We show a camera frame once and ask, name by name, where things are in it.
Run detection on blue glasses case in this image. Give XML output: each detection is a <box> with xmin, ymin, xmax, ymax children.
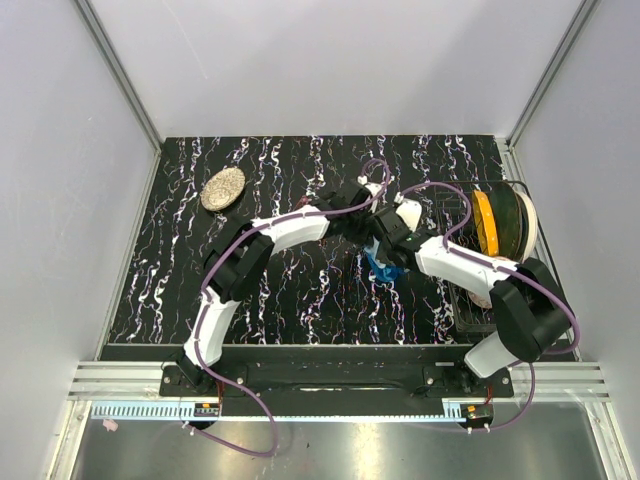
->
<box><xmin>364</xmin><ymin>239</ymin><xmax>405</xmax><ymax>283</ymax></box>

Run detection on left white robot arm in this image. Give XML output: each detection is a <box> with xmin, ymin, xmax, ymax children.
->
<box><xmin>177</xmin><ymin>176</ymin><xmax>386</xmax><ymax>396</ymax></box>

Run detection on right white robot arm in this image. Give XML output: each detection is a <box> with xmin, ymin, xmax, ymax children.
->
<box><xmin>371</xmin><ymin>201</ymin><xmax>575</xmax><ymax>397</ymax></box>

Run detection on yellow plate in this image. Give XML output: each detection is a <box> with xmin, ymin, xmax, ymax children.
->
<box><xmin>472</xmin><ymin>190</ymin><xmax>499</xmax><ymax>257</ymax></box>

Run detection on pink patterned mug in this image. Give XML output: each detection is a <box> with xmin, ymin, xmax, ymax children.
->
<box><xmin>469</xmin><ymin>256</ymin><xmax>518</xmax><ymax>309</ymax></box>

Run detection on dark green plate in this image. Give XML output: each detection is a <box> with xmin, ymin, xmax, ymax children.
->
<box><xmin>488</xmin><ymin>182</ymin><xmax>522</xmax><ymax>261</ymax></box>

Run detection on cream white plate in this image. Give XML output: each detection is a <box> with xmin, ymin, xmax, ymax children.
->
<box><xmin>516</xmin><ymin>191</ymin><xmax>539</xmax><ymax>261</ymax></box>

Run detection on speckled oval stone coaster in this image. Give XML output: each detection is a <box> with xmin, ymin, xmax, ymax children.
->
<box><xmin>200</xmin><ymin>167</ymin><xmax>246</xmax><ymax>212</ymax></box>

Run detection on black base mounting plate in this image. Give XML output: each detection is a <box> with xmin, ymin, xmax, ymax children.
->
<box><xmin>160</xmin><ymin>361</ymin><xmax>514</xmax><ymax>411</ymax></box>

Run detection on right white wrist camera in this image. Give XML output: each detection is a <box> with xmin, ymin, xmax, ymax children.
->
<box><xmin>394</xmin><ymin>193</ymin><xmax>423</xmax><ymax>232</ymax></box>

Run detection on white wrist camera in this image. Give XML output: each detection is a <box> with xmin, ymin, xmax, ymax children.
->
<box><xmin>394</xmin><ymin>193</ymin><xmax>423</xmax><ymax>232</ymax></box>
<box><xmin>357</xmin><ymin>175</ymin><xmax>383</xmax><ymax>199</ymax></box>

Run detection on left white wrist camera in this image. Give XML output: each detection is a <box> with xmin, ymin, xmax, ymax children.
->
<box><xmin>357</xmin><ymin>175</ymin><xmax>383</xmax><ymax>199</ymax></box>

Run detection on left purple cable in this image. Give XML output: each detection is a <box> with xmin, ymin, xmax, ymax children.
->
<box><xmin>192</xmin><ymin>157</ymin><xmax>392</xmax><ymax>457</ymax></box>

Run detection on purple cable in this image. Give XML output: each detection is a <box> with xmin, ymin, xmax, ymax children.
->
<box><xmin>192</xmin><ymin>157</ymin><xmax>392</xmax><ymax>457</ymax></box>
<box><xmin>399</xmin><ymin>180</ymin><xmax>584</xmax><ymax>432</ymax></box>

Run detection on black wire dish rack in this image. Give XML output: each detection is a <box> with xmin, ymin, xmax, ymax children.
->
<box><xmin>433</xmin><ymin>177</ymin><xmax>574</xmax><ymax>346</ymax></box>

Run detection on white cable duct strip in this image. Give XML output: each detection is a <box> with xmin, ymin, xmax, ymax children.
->
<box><xmin>90</xmin><ymin>399</ymin><xmax>479</xmax><ymax>423</ymax></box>

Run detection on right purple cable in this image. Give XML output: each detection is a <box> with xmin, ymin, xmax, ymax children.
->
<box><xmin>399</xmin><ymin>180</ymin><xmax>584</xmax><ymax>432</ymax></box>

